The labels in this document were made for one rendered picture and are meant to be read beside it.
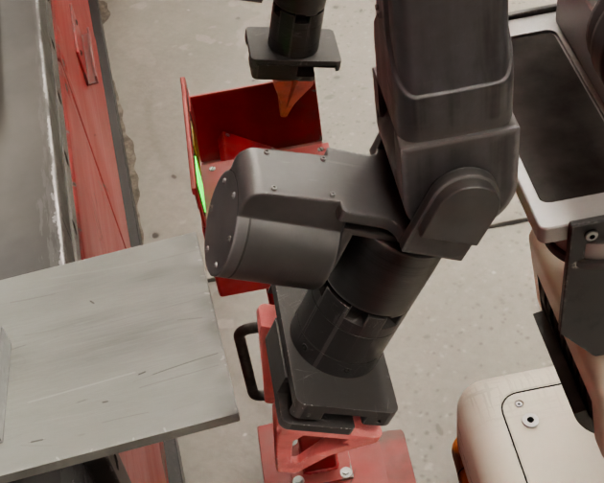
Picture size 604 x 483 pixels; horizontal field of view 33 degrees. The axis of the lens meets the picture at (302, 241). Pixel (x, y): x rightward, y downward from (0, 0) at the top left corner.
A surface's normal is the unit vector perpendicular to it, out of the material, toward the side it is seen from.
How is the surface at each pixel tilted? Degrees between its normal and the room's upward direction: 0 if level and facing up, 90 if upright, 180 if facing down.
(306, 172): 22
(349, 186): 27
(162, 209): 0
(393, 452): 0
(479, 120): 90
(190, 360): 0
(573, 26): 90
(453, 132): 90
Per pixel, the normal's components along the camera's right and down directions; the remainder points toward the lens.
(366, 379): 0.34, -0.70
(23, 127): -0.11, -0.69
